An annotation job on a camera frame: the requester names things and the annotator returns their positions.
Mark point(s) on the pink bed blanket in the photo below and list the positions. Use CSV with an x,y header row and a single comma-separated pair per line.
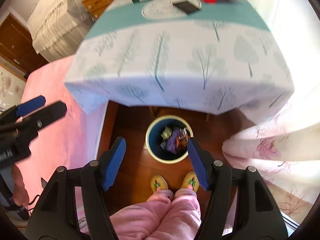
x,y
71,141

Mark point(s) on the person left hand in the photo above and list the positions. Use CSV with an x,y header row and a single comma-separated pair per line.
x,y
20,195

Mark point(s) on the white lace covered furniture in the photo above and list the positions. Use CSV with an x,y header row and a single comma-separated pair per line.
x,y
57,27

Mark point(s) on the pink trouser leg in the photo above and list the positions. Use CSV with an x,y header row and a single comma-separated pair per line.
x,y
139,221
183,219

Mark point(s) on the left pink trouser leg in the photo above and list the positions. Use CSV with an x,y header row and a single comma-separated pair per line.
x,y
139,221

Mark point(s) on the right pink trouser leg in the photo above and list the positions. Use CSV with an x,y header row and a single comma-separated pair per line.
x,y
183,219

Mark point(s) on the white floral curtain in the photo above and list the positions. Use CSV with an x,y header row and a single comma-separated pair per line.
x,y
285,149

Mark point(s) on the yellow paper strip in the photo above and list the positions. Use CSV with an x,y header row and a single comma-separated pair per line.
x,y
166,134

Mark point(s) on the right yellow slipper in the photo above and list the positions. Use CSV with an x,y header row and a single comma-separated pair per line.
x,y
191,182

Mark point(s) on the yellow slipper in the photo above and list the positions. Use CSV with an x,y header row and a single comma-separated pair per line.
x,y
191,182
158,183

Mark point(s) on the left yellow slipper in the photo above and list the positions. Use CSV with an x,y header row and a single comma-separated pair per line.
x,y
158,183

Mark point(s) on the purple plastic bag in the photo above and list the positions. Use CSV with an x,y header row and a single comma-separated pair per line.
x,y
170,144

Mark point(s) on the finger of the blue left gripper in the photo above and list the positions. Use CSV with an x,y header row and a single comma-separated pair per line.
x,y
30,106
42,118

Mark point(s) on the orange red snack bag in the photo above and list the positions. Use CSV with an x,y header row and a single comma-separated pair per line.
x,y
182,139

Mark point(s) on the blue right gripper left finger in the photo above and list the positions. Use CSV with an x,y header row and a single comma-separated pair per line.
x,y
110,162

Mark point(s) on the blue trash bin cream rim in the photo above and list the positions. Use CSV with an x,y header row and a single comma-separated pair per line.
x,y
153,138

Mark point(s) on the tree pattern tablecloth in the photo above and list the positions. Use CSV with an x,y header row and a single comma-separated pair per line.
x,y
215,60

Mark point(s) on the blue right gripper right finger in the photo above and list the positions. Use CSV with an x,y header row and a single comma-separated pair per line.
x,y
202,163

